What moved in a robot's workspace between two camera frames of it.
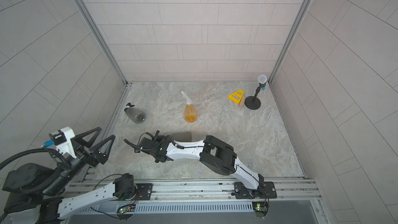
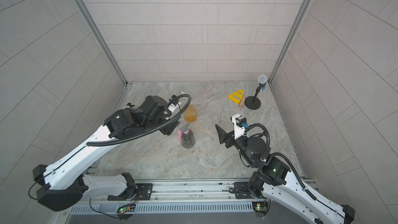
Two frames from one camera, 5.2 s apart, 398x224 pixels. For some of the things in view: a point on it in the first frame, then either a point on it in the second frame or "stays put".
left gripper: [91, 156] → [170, 128]
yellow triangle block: [236, 96] stays put
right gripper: [161, 136] → [225, 137]
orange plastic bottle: [190, 114] stays put
